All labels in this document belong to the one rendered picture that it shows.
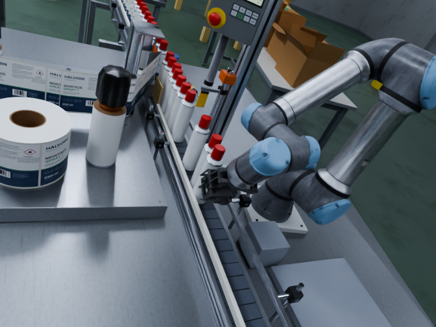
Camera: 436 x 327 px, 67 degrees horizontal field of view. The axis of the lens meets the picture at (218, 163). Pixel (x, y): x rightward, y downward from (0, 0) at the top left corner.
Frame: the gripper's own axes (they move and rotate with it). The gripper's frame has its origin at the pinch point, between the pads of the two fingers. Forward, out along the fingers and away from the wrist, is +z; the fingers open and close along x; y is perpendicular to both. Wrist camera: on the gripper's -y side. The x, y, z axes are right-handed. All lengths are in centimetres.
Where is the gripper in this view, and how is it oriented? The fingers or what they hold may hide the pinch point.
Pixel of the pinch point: (211, 195)
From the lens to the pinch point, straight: 98.1
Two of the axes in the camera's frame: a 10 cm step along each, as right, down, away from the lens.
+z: -4.6, 3.3, 8.3
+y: -8.8, -0.5, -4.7
